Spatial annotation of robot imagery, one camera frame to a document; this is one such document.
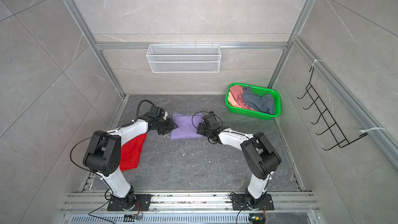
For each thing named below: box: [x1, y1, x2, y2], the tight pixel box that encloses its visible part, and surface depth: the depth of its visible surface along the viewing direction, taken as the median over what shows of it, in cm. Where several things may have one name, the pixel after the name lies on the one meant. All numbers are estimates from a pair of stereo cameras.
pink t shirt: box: [228, 84, 255, 111], surface depth 107 cm
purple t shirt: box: [170, 113, 204, 140], surface depth 97 cm
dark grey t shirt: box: [241, 86, 275, 116], surface depth 108 cm
